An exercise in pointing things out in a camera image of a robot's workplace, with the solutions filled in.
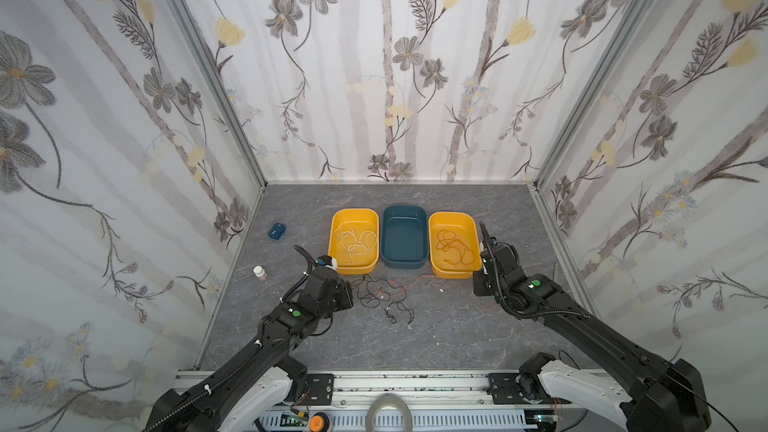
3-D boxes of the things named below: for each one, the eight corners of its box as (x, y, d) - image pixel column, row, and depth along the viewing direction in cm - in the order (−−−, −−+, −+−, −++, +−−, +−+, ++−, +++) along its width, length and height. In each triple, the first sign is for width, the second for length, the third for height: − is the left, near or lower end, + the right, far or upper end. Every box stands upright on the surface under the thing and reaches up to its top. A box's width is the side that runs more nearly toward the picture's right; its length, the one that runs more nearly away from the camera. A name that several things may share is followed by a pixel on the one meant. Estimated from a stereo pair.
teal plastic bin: (380, 269, 99) (380, 259, 94) (381, 215, 113) (381, 205, 108) (429, 269, 99) (431, 260, 94) (424, 215, 113) (426, 205, 109)
